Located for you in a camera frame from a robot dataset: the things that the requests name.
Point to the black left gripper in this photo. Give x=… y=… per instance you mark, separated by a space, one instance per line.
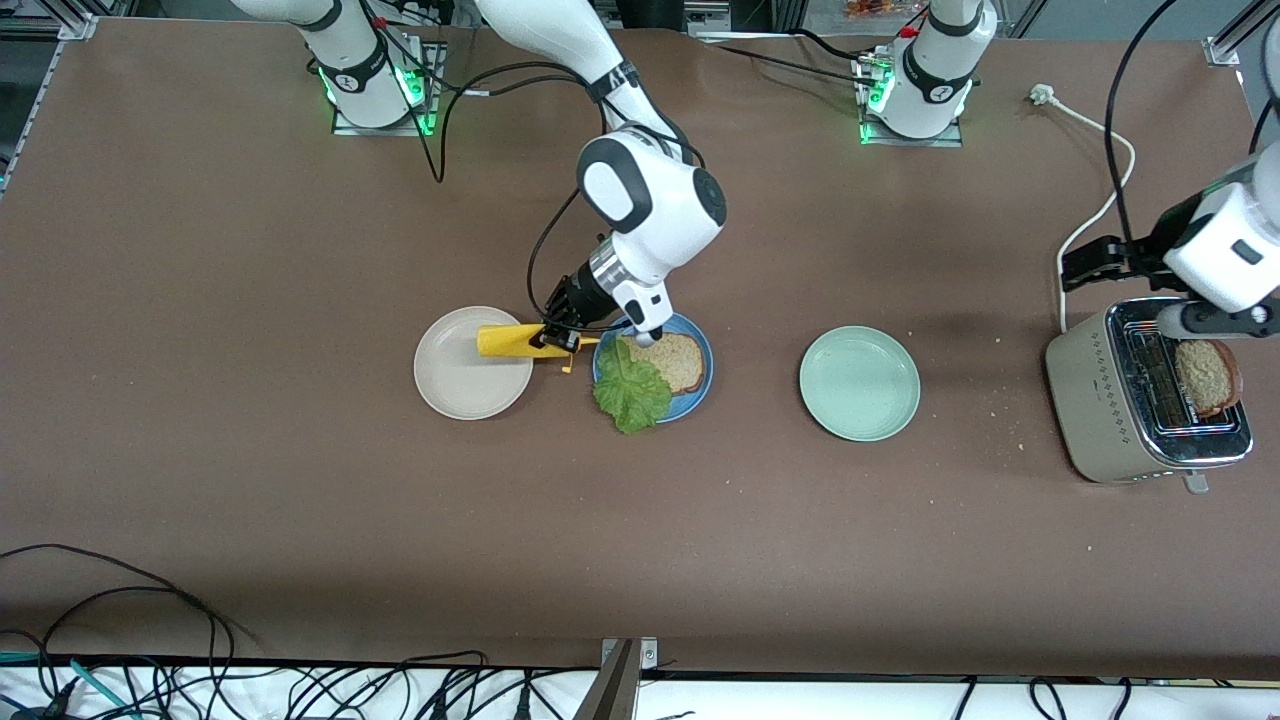
x=1128 y=253

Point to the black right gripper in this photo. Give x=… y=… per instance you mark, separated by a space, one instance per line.
x=577 y=297

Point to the yellow mustard squeeze bottle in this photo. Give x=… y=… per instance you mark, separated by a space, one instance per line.
x=505 y=342

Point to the green lettuce leaf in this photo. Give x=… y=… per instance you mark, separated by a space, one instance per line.
x=630 y=390

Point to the brown bread slice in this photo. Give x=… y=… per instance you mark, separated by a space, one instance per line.
x=682 y=362
x=1205 y=378

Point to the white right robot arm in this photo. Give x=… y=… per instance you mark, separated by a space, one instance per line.
x=640 y=190

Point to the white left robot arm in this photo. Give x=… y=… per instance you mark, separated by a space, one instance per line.
x=1225 y=245

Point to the beige plate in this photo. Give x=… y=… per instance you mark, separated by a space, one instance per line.
x=473 y=385

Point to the blue plate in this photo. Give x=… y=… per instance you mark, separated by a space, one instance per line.
x=688 y=403

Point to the mint green plate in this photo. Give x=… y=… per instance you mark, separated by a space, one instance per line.
x=860 y=383

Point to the beige chrome toaster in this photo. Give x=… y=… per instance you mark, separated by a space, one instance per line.
x=1100 y=400

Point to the orange snack packet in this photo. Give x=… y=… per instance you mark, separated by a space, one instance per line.
x=875 y=8

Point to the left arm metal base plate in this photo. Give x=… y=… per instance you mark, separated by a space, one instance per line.
x=940 y=142

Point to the aluminium frame profile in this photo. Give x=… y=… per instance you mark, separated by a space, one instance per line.
x=1222 y=50
x=75 y=25

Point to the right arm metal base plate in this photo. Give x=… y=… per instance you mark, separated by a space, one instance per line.
x=436 y=90

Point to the metal table edge bracket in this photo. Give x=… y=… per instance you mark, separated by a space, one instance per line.
x=612 y=690

